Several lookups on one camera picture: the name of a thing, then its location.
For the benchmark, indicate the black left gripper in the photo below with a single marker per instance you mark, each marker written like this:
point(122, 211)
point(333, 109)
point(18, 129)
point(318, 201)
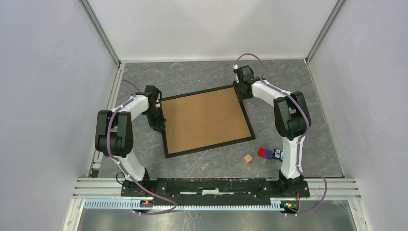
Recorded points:
point(161, 121)

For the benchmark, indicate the blue owl toy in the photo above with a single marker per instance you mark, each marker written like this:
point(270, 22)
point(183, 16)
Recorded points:
point(278, 154)

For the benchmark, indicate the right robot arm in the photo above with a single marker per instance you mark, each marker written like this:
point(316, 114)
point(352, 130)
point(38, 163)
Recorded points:
point(292, 120)

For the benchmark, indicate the aluminium frame rail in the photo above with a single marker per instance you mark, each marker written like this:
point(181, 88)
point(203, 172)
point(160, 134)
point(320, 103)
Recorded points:
point(99, 30)

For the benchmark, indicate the white cable duct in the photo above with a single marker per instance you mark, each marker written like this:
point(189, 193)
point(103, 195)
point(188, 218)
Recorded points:
point(137, 204)

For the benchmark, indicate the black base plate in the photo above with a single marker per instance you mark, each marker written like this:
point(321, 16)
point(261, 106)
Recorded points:
point(212, 191)

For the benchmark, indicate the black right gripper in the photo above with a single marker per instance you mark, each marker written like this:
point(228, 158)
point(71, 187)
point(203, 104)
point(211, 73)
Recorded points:
point(236, 85)

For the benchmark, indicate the black picture frame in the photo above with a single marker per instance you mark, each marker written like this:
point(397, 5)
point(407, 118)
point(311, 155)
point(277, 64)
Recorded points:
point(251, 134)

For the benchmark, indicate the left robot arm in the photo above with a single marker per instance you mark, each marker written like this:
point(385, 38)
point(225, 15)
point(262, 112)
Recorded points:
point(114, 132)

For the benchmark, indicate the small wooden cube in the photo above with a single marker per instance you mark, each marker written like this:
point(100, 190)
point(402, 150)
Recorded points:
point(247, 158)

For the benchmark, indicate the brown backing board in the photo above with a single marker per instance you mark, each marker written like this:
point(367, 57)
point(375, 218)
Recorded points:
point(207, 119)

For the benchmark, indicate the red purple toy brick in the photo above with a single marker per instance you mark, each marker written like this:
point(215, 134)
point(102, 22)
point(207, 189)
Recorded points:
point(265, 153)

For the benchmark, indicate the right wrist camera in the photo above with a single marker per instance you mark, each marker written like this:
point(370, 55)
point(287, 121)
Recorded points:
point(235, 68)

